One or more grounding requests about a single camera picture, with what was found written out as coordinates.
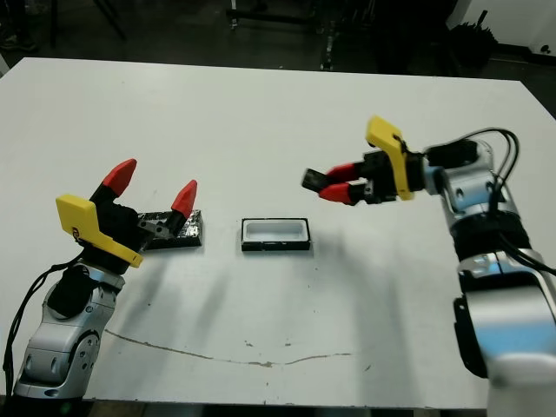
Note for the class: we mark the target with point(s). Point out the black bushy plant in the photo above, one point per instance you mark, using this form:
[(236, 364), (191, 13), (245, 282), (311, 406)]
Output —
[(473, 39)]

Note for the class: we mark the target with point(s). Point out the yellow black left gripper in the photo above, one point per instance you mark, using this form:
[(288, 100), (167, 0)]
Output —
[(80, 217)]

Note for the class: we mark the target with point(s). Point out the small black wall object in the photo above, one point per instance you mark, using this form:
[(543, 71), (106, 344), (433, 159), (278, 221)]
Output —
[(545, 48)]

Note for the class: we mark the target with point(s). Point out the black camera box lid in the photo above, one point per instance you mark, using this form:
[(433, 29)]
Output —
[(191, 230)]

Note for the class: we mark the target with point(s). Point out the white desk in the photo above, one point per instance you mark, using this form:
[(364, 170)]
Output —
[(3, 64)]

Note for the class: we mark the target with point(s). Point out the black box base white lining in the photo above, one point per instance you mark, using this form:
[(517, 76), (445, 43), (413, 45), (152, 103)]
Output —
[(273, 232)]

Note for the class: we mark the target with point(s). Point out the black metal rack frame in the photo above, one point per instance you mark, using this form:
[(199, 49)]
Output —
[(273, 17)]

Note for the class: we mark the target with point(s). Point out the silver metal pole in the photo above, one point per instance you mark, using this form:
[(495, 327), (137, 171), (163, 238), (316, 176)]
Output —
[(328, 48)]

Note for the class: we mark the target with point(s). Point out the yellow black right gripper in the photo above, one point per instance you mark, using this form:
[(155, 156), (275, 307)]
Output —
[(397, 169)]

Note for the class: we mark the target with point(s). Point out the small black camera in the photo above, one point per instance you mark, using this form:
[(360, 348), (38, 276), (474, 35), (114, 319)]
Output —
[(313, 178)]

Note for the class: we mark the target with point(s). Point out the black slanted chair leg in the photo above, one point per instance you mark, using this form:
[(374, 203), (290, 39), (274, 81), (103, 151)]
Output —
[(110, 19)]

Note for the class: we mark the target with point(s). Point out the dark shoes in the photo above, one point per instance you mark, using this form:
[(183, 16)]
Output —
[(17, 42)]

